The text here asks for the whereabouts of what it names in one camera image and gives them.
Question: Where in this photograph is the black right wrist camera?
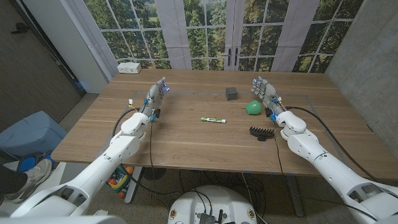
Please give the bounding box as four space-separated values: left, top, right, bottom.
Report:
264 107 277 122

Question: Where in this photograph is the thin black right camera cable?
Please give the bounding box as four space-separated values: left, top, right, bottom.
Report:
272 120 284 175

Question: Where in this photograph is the printed window backdrop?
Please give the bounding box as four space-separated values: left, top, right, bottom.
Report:
67 0 364 74

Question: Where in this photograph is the grey table leg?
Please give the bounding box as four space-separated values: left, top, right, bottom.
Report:
124 166 143 205
284 174 305 218

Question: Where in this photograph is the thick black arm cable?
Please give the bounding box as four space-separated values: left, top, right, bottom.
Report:
285 106 381 183
112 107 139 138

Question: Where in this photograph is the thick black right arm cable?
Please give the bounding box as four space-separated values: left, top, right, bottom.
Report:
285 106 381 183

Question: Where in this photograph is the thin black camera cable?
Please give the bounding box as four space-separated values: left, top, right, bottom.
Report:
149 120 155 178
272 120 284 175

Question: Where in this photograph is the green ball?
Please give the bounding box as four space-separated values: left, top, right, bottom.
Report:
246 100 262 116

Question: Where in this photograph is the blue-grey bin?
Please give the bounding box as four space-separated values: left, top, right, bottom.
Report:
0 111 68 162

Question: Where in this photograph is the dark grey block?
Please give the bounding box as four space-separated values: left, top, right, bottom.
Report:
225 86 239 101

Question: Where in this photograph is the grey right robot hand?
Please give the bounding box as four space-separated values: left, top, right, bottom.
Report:
250 76 285 117

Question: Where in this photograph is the grey sneaker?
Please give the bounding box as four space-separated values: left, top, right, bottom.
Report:
4 158 53 205

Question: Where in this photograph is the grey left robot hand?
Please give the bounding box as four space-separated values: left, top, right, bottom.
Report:
139 77 170 119

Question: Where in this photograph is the black round mesh object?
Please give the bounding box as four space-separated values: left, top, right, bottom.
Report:
142 167 167 182

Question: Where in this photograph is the white power strip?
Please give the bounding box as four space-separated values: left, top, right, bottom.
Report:
117 62 142 75

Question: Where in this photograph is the black comb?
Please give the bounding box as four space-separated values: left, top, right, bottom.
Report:
249 126 276 142

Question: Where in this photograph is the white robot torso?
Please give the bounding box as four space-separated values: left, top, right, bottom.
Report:
167 185 258 224

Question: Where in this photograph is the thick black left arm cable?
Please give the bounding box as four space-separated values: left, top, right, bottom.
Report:
112 107 139 138

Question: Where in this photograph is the blue padded object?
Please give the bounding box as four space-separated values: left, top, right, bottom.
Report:
17 151 55 174

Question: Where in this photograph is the person's black trouser leg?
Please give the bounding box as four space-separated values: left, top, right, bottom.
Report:
0 164 30 197

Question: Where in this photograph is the thin black left camera cable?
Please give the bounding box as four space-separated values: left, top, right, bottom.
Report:
149 120 155 178

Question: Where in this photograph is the colourful plastic toy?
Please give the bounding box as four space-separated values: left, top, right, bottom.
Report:
104 166 131 194

